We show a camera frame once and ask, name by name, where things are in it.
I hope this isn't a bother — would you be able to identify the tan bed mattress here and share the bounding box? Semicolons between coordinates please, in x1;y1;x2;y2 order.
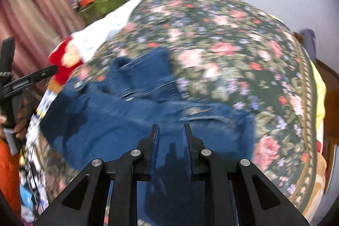
302;120;328;222

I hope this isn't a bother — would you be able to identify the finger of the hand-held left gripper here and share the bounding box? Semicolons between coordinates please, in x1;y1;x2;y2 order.
0;37;15;83
2;65;59;97

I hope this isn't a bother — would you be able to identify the red plush toy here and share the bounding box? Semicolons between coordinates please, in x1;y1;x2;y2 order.
48;36;84;89

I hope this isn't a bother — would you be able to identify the white shirt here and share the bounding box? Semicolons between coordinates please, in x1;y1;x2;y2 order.
71;0;145;63

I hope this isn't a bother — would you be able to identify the yellow bed sheet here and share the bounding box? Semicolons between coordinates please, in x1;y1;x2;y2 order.
309;59;328;121

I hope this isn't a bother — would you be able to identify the tangle of cables and chargers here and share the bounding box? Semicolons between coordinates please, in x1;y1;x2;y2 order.
18;136;68;224

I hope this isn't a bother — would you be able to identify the person's left hand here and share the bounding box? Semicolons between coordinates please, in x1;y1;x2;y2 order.
0;97;29;140

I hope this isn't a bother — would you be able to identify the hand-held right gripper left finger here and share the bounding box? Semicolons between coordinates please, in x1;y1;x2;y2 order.
34;124;161;226

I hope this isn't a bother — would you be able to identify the green cloth-covered cabinet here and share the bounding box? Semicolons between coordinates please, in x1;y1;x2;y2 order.
78;0;128;21

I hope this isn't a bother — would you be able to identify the stack of booklets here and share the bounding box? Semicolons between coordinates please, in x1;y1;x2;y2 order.
35;88;58;118

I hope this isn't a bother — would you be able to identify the blue denim jacket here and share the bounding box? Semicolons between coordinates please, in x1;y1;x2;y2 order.
40;47;256;226

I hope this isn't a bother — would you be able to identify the striped pink curtain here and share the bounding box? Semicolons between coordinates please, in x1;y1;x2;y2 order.
0;0;86;99

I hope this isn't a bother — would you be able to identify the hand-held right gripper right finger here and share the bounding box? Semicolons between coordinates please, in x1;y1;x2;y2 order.
182;123;310;226

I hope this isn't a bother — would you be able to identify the floral blanket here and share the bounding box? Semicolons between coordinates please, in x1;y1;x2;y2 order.
24;0;319;226

